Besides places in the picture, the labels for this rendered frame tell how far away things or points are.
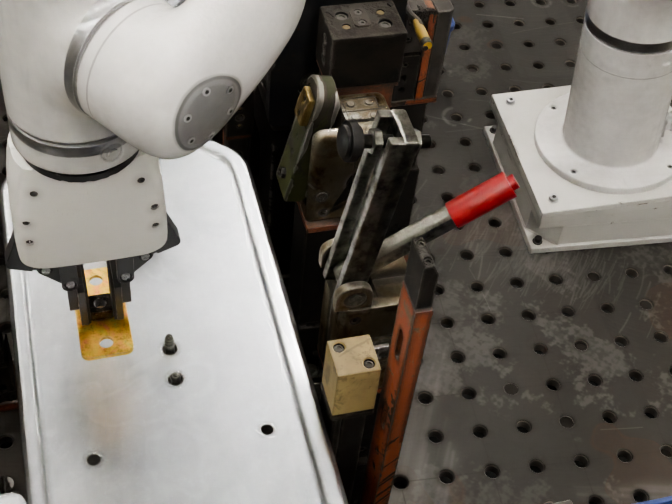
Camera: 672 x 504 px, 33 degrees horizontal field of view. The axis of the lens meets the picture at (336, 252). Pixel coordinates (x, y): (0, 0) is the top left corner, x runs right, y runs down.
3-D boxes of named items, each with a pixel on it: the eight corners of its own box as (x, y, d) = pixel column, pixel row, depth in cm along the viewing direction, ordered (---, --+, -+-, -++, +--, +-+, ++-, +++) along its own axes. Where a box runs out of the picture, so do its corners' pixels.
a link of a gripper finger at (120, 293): (147, 224, 82) (151, 283, 87) (102, 230, 81) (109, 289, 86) (154, 257, 80) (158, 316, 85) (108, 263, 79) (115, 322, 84)
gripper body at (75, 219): (151, 76, 74) (157, 195, 83) (-10, 93, 72) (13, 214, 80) (171, 155, 70) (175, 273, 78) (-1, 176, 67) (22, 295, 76)
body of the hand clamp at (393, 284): (298, 479, 118) (324, 256, 92) (362, 467, 119) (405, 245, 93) (312, 530, 114) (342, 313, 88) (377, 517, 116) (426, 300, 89)
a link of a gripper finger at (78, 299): (79, 233, 80) (86, 293, 85) (32, 239, 80) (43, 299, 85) (84, 267, 78) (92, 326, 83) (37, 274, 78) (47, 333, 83)
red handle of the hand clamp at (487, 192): (324, 252, 90) (501, 153, 86) (336, 265, 91) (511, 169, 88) (337, 292, 87) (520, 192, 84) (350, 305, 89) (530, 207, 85)
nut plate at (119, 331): (69, 274, 88) (67, 264, 87) (118, 267, 88) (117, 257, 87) (82, 362, 82) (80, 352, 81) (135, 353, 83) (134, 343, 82)
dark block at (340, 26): (293, 297, 134) (319, 3, 102) (350, 289, 135) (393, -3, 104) (303, 331, 131) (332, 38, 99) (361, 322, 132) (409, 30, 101)
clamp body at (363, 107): (264, 334, 130) (278, 83, 102) (360, 319, 133) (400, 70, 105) (281, 400, 124) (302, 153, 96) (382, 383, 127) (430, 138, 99)
